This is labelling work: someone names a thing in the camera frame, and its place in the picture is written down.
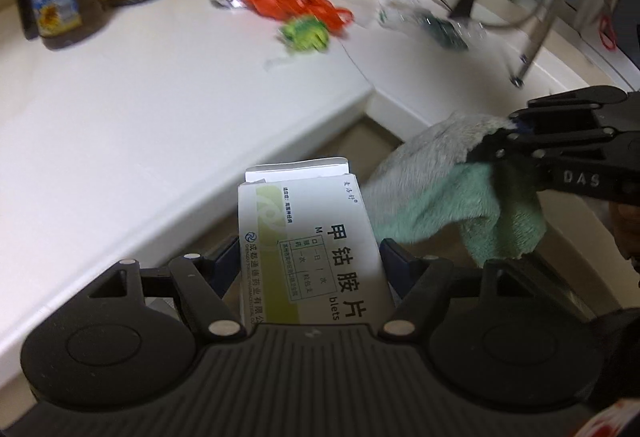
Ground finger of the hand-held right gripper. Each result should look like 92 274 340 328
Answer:
507 86 631 139
465 134 553 169

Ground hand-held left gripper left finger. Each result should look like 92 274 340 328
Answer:
87 234 243 344

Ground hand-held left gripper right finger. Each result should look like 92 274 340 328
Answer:
377 238 541 344

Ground green grey cloth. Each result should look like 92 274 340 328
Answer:
360 111 547 268

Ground white green medicine box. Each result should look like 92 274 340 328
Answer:
237 157 396 335

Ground red rubber band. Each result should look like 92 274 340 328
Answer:
596 14 622 51

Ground metal dish rack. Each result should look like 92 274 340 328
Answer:
509 0 640 89

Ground clear plastic wrapper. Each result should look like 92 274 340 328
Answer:
374 0 472 53

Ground green crumpled wrapper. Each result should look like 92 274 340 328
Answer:
279 14 332 54

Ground red white printed clothing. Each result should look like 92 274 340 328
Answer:
582 398 640 437

